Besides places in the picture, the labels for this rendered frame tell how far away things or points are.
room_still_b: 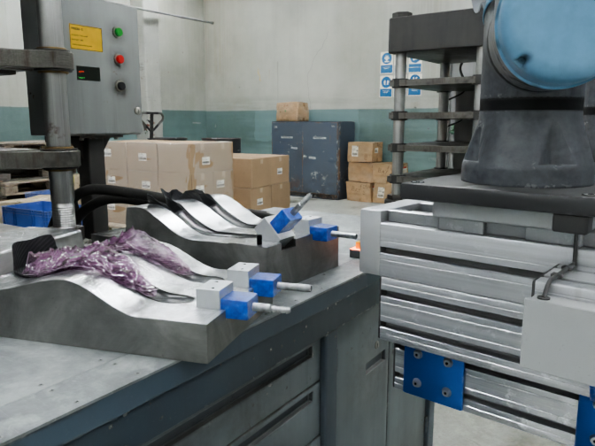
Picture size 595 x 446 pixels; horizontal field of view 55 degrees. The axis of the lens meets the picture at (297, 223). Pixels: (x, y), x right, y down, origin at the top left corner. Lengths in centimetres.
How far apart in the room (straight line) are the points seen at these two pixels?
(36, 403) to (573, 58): 65
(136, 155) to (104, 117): 359
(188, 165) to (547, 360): 457
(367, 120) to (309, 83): 117
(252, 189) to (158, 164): 108
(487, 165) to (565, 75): 17
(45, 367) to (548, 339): 60
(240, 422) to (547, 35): 78
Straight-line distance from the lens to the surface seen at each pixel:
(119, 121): 188
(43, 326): 89
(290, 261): 108
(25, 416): 70
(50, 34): 162
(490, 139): 70
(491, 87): 71
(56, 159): 159
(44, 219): 479
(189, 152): 498
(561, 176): 69
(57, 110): 161
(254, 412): 107
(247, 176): 578
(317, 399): 126
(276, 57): 940
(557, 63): 55
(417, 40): 522
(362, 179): 803
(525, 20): 55
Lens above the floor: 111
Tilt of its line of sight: 10 degrees down
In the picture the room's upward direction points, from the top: straight up
